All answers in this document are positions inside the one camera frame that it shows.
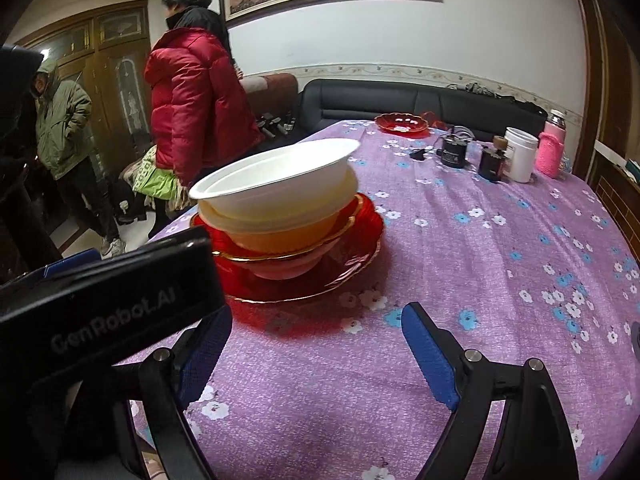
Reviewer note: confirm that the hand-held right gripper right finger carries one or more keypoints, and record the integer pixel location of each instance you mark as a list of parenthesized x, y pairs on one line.
[(432, 360)]

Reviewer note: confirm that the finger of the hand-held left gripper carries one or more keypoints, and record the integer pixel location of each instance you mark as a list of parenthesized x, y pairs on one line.
[(70, 263)]

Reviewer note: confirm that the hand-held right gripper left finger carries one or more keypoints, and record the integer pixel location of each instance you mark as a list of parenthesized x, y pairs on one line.
[(197, 360)]

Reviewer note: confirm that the small white bowl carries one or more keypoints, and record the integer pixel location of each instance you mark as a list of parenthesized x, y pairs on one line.
[(287, 267)]

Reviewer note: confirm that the cream bowl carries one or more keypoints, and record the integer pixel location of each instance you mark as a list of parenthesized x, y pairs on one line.
[(285, 232)]

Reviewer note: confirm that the large white bowl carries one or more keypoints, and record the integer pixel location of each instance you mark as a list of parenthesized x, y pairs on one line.
[(280, 175)]

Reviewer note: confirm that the purple floral tablecloth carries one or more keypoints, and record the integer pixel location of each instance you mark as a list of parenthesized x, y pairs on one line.
[(450, 260)]

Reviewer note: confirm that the green bag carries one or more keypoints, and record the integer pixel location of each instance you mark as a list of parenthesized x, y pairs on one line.
[(157, 182)]

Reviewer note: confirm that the wooden cabinet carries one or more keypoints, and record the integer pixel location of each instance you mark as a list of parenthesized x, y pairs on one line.
[(115, 60)]

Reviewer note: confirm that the white plastic jar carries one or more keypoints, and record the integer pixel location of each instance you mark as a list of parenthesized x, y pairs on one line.
[(520, 155)]

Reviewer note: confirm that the pink sleeved bottle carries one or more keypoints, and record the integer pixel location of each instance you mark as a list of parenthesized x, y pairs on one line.
[(550, 152)]

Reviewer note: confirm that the wooden chair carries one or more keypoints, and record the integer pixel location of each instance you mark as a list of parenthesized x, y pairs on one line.
[(617, 190)]

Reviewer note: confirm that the brown armchair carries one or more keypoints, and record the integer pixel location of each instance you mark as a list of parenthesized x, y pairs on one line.
[(272, 95)]

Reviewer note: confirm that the black leather sofa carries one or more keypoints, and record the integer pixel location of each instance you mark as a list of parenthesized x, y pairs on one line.
[(380, 97)]

